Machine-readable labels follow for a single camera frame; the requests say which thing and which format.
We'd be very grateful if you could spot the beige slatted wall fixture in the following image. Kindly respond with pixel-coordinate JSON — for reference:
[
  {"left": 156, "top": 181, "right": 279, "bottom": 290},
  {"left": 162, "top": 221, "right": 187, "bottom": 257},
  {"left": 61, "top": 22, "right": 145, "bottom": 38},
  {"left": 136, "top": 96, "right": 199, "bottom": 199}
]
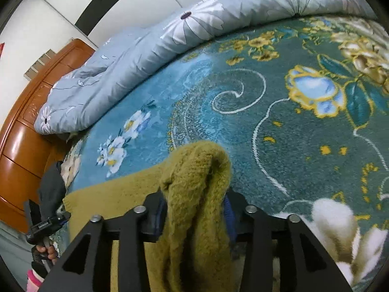
[{"left": 24, "top": 49, "right": 58, "bottom": 81}]

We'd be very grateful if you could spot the dark grey garment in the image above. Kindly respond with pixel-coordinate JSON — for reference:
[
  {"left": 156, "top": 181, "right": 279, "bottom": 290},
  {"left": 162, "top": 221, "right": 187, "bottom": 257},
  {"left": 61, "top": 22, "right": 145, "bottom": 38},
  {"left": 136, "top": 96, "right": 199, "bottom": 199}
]
[{"left": 37, "top": 161, "right": 67, "bottom": 219}]

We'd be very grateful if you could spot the light blue floral quilt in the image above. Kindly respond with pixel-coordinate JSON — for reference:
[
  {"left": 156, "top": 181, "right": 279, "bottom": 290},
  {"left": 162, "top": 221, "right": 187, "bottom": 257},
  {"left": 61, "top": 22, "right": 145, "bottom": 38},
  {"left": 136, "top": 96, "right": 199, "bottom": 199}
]
[{"left": 33, "top": 0, "right": 379, "bottom": 136}]

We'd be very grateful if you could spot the green knitted sweater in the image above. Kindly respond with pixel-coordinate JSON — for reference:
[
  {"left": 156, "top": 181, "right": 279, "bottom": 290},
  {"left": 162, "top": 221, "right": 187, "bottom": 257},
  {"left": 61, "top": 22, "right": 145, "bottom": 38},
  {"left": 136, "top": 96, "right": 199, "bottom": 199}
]
[{"left": 62, "top": 140, "right": 240, "bottom": 292}]

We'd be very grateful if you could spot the blue floral blanket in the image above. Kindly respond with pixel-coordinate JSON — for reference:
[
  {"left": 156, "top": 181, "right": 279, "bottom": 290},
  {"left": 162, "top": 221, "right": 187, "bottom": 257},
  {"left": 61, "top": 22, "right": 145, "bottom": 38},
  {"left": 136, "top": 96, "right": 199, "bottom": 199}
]
[{"left": 52, "top": 12, "right": 389, "bottom": 292}]

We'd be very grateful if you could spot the person's left hand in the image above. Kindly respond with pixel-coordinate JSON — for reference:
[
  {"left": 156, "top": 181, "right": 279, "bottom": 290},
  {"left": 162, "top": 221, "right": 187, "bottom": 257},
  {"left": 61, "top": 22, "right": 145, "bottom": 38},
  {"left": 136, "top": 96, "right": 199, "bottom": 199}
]
[{"left": 36, "top": 243, "right": 60, "bottom": 261}]

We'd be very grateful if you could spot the person's left forearm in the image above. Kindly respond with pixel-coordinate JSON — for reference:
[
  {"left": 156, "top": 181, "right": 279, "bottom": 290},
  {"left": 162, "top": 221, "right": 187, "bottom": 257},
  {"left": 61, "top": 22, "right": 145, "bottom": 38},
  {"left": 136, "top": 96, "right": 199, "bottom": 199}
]
[{"left": 26, "top": 260, "right": 54, "bottom": 292}]

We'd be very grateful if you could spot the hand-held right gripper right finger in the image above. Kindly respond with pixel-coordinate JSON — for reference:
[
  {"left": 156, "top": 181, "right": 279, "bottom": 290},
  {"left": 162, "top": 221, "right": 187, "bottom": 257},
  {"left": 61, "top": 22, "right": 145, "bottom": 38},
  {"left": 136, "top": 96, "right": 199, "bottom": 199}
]
[{"left": 226, "top": 188, "right": 355, "bottom": 292}]

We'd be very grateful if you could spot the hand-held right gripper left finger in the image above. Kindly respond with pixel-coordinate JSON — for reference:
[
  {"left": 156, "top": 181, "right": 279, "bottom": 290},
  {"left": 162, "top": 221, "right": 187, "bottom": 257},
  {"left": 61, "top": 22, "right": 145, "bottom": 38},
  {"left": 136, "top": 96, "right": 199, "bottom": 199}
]
[{"left": 41, "top": 192, "right": 168, "bottom": 292}]

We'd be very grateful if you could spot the wooden headboard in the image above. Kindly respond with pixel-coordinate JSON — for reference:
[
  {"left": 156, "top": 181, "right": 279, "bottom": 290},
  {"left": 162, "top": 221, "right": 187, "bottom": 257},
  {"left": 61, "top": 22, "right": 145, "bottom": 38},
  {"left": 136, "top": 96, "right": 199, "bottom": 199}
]
[{"left": 0, "top": 38, "right": 97, "bottom": 235}]

